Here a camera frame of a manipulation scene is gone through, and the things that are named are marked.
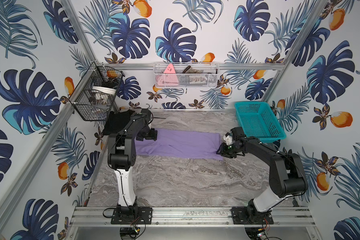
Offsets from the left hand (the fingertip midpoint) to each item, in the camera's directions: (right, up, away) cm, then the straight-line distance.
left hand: (148, 136), depth 98 cm
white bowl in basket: (-20, +26, -18) cm, 37 cm away
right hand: (+45, -9, -5) cm, 47 cm away
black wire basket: (-33, +24, -5) cm, 42 cm away
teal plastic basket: (+81, +12, +19) cm, 84 cm away
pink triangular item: (+14, +36, -7) cm, 39 cm away
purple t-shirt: (+22, -5, +6) cm, 23 cm away
